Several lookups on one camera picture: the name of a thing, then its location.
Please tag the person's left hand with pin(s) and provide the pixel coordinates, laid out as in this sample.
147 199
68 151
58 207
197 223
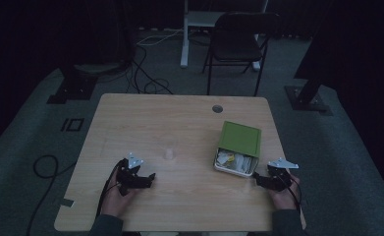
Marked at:
114 200

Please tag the white desk frame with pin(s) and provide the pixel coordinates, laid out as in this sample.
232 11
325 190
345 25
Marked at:
192 23

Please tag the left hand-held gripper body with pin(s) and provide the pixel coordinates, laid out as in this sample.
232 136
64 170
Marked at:
129 173

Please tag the black folding chair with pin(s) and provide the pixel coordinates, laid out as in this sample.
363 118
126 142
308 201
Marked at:
237 42

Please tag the grey tape piece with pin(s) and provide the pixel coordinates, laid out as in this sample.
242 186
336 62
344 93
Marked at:
67 203

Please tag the small clear cup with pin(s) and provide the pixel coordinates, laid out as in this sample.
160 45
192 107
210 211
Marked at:
169 153

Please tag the black stand base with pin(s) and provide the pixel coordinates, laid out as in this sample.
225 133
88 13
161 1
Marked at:
73 87
305 98

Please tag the crumpled paper scraps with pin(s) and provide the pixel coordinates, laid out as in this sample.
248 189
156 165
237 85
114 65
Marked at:
235 161

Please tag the round table grommet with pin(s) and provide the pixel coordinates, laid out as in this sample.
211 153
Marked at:
217 108

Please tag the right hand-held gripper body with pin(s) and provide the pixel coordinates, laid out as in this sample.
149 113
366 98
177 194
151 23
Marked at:
278 177

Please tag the person's right hand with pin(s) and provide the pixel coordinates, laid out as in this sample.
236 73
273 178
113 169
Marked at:
284 198

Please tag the green and white bin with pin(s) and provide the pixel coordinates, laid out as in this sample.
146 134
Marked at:
240 139

